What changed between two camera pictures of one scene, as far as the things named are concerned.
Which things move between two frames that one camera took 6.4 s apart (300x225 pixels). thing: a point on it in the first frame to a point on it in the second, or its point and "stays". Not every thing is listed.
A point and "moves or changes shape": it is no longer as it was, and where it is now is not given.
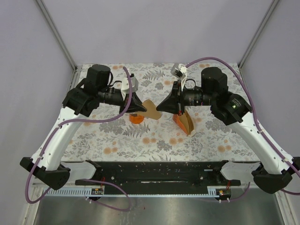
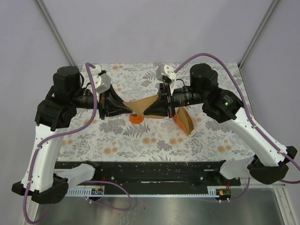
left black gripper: [135, 104] to [110, 104]
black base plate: [153, 177] stays
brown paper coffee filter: [151, 112] moves or changes shape
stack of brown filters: [186, 121] stays
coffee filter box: [185, 120] stays
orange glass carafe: [134, 118] stays
